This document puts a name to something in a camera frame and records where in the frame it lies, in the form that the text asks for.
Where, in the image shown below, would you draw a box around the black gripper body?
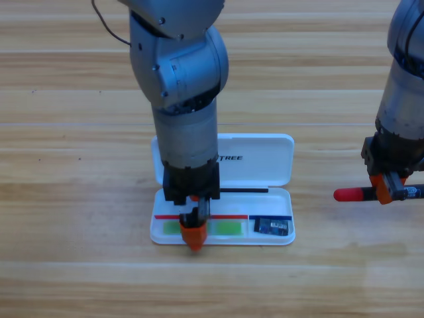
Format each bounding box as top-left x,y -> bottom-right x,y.
162,164 -> 221,221
360,131 -> 415,200

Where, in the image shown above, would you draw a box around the red black whiteboard marker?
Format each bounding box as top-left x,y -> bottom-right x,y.
333,184 -> 424,203

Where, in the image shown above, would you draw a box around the green highlighter pen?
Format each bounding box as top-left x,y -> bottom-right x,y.
162,221 -> 245,237

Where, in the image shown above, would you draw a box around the white Unitree pencil case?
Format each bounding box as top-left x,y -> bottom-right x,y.
149,132 -> 296,246

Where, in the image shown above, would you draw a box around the black eraser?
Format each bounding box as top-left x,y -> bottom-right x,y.
252,217 -> 290,237

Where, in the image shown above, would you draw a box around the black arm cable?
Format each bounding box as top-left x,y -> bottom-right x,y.
90,0 -> 133,46
404,13 -> 424,80

